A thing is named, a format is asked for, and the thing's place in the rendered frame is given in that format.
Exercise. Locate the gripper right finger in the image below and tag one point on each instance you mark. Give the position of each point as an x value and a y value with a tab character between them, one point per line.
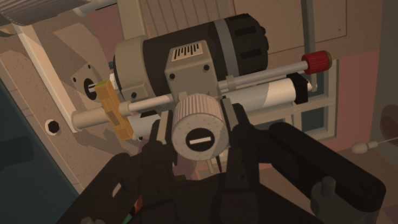
326	168

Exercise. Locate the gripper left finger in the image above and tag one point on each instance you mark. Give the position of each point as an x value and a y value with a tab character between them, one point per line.
155	174

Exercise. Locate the beige knurled round knob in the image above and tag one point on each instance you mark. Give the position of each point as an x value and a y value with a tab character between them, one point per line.
199	127

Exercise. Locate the yellow setting bar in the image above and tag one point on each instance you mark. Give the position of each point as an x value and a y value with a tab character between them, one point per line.
112	105

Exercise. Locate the grey depth rod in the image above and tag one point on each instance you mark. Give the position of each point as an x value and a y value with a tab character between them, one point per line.
264	74

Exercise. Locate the dark plunge router motor body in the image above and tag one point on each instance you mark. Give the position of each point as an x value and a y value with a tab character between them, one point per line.
186	56

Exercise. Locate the brown round object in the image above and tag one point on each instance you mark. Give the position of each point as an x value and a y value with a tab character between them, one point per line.
390	124

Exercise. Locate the white column with black cap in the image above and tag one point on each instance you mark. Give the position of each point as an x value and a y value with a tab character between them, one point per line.
264	95

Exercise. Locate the red round knob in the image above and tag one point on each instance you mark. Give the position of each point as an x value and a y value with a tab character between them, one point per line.
316	62

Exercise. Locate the grey plate with dark hole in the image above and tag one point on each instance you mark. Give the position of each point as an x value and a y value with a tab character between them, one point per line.
81	81

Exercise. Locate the dark blue mat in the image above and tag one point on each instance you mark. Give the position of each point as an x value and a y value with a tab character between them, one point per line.
28	168

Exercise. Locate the grey upright pipe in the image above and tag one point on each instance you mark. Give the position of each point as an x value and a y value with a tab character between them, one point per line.
308	28

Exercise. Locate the cream straight fence strip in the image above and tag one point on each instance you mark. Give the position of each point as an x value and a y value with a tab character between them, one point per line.
46	74

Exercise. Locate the brown cupboard door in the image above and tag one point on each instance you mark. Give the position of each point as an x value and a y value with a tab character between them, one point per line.
289	21

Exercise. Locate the beige slatted panel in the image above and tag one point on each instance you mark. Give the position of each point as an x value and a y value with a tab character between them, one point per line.
186	12

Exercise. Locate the grey ribbed housing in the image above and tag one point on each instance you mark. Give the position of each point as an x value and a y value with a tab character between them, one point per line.
34	11

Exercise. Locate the grey window frame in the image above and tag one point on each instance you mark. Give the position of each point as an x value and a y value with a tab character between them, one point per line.
329	102

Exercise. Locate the beige speckled base plate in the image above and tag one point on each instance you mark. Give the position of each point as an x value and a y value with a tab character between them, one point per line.
62	93

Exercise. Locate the beige upright post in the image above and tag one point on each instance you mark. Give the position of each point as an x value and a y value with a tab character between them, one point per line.
132	18

